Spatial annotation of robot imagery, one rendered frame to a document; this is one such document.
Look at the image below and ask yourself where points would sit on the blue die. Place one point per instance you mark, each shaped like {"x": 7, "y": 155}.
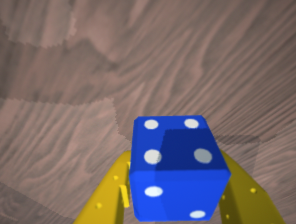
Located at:
{"x": 177, "y": 171}

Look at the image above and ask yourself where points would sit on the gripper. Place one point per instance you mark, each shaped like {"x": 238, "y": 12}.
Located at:
{"x": 243, "y": 200}

